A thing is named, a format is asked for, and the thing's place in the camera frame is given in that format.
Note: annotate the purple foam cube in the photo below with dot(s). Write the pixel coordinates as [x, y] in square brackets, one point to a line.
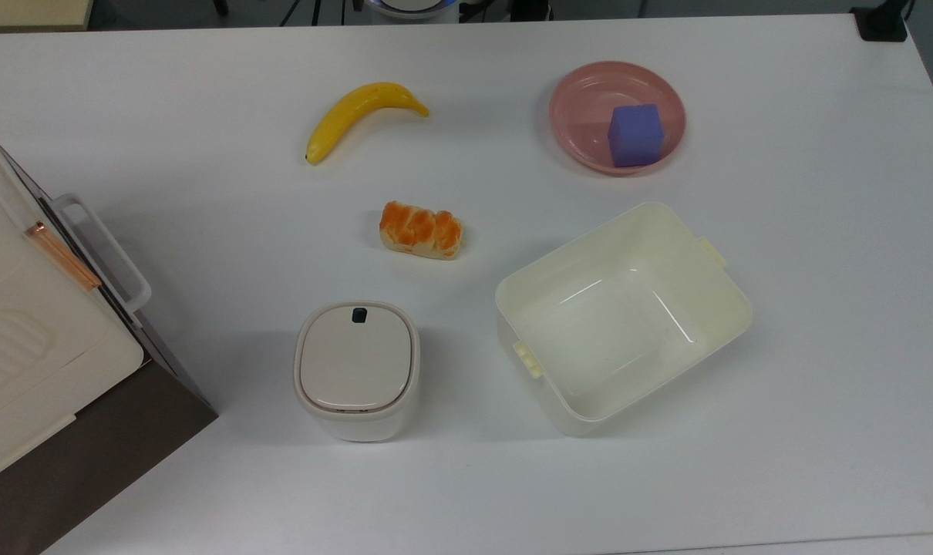
[634, 135]

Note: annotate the orange glazed toy bread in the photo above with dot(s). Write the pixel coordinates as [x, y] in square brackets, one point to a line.
[420, 230]

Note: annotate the cream lidded trash bin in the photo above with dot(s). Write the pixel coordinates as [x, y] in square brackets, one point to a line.
[356, 366]

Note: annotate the cream plastic storage box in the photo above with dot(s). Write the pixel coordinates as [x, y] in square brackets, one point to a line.
[621, 324]

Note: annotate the yellow toy banana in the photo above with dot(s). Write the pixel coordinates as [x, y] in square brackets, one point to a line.
[351, 112]

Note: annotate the pink plastic plate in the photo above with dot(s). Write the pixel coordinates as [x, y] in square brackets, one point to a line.
[590, 108]

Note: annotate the black tripod legs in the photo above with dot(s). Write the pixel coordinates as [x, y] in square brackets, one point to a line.
[312, 9]

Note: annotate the dark brown cabinet stand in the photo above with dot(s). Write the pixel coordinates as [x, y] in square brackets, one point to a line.
[89, 462]

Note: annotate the beige board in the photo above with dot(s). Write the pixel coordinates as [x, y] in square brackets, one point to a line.
[27, 11]

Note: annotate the black table clamp mount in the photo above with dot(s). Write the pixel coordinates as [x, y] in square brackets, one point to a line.
[881, 23]

